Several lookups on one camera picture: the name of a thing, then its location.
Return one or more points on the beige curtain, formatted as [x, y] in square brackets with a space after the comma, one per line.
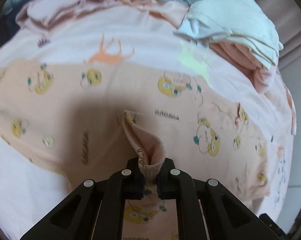
[286, 16]

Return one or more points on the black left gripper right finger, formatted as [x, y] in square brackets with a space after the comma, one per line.
[207, 209]

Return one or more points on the peach duck print garment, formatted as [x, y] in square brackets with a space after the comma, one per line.
[87, 120]

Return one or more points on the pink animal print bedsheet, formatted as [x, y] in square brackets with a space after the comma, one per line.
[145, 37]

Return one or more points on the pink folded garment under white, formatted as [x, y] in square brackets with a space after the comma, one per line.
[240, 56]

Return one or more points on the pink ribbed crumpled garment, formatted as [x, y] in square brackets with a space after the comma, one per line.
[43, 15]

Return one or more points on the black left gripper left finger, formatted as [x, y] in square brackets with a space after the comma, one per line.
[94, 210]

